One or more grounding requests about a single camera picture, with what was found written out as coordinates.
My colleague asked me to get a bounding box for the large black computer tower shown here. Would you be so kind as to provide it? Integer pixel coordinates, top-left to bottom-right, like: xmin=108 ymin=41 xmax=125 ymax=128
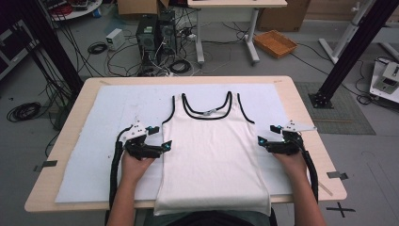
xmin=136 ymin=14 xmax=160 ymax=68

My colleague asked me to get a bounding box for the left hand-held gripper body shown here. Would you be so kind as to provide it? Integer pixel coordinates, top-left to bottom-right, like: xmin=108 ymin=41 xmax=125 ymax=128
xmin=120 ymin=118 xmax=164 ymax=161

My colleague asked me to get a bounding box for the white device with panel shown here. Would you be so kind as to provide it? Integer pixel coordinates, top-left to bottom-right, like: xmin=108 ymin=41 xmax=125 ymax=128
xmin=369 ymin=57 xmax=399 ymax=105

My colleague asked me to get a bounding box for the person's left hand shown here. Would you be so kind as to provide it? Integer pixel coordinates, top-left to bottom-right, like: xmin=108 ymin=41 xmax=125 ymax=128
xmin=120 ymin=150 xmax=156 ymax=186

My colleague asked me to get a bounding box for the white desk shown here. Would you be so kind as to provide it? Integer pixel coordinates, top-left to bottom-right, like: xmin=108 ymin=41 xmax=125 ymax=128
xmin=186 ymin=0 xmax=288 ymax=66

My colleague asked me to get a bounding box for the small black computer tower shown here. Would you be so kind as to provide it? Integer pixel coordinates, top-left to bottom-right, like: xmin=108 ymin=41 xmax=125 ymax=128
xmin=158 ymin=9 xmax=178 ymax=57

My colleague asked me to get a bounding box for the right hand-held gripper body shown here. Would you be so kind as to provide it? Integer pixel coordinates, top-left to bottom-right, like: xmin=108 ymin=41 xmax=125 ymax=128
xmin=266 ymin=120 xmax=317 ymax=156

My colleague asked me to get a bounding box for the black tape strip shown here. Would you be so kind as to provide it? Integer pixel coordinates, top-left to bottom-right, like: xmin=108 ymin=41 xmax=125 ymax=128
xmin=326 ymin=170 xmax=349 ymax=181
xmin=33 ymin=159 xmax=59 ymax=172

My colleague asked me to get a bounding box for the orange wicker basket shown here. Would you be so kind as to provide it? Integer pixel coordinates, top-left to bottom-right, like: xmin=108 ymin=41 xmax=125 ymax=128
xmin=253 ymin=29 xmax=299 ymax=59

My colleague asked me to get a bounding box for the white metal stand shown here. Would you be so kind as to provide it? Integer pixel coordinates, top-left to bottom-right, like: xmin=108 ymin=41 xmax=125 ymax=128
xmin=318 ymin=0 xmax=379 ymax=65

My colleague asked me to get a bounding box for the large cardboard box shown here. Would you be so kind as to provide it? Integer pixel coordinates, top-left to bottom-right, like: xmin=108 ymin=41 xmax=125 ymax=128
xmin=257 ymin=0 xmax=312 ymax=33

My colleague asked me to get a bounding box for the large black cable coil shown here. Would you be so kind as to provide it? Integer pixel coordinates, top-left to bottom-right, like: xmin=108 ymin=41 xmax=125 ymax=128
xmin=6 ymin=101 xmax=42 ymax=123

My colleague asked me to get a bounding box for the black sleeved left gripper cable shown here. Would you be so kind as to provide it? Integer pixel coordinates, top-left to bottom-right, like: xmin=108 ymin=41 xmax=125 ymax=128
xmin=107 ymin=125 xmax=134 ymax=218

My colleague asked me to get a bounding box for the white power supply box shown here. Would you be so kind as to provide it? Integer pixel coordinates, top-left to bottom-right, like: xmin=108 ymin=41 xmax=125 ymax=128
xmin=105 ymin=27 xmax=126 ymax=52

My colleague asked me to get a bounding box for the small cardboard box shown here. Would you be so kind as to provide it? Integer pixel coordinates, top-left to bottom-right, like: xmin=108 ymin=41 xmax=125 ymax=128
xmin=117 ymin=0 xmax=170 ymax=17

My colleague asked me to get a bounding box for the black sleeved right gripper cable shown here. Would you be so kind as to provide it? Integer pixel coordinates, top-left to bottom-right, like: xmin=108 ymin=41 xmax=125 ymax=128
xmin=297 ymin=135 xmax=320 ymax=203

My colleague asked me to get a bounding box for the small black cable coil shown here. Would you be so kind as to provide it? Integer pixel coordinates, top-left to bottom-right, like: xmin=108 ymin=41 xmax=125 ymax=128
xmin=87 ymin=41 xmax=109 ymax=56

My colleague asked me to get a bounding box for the round white table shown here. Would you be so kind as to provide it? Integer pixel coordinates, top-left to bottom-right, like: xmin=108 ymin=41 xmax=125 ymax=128
xmin=40 ymin=0 xmax=104 ymax=23

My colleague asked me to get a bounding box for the person's right hand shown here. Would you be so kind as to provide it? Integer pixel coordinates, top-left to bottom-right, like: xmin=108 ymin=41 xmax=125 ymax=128
xmin=272 ymin=151 xmax=309 ymax=182

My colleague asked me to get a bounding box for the black aluminium post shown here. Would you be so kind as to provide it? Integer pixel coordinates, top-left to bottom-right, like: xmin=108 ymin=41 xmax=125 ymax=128
xmin=8 ymin=0 xmax=85 ymax=95
xmin=308 ymin=0 xmax=399 ymax=109

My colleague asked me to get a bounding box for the white tank top black trim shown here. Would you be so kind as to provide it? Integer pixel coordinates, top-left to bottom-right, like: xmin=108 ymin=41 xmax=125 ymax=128
xmin=153 ymin=90 xmax=272 ymax=217

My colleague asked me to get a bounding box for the black tape cross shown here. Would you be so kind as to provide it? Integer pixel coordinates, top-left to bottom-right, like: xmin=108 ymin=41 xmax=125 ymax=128
xmin=326 ymin=202 xmax=357 ymax=218

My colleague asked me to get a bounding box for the black sleeved gripper cable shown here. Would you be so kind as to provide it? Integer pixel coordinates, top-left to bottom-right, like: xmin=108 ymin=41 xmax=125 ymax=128
xmin=297 ymin=135 xmax=320 ymax=203
xmin=107 ymin=125 xmax=134 ymax=218

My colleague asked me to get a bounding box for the person's dark clothing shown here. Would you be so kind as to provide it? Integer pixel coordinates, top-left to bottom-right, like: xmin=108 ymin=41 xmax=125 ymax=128
xmin=144 ymin=209 xmax=279 ymax=226

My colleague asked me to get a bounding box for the grey floor mat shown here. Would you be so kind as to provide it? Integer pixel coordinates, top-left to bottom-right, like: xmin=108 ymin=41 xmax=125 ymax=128
xmin=295 ymin=81 xmax=376 ymax=137

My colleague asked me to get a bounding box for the dark equipment rack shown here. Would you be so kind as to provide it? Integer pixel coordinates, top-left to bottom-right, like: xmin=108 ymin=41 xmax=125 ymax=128
xmin=0 ymin=18 xmax=40 ymax=81

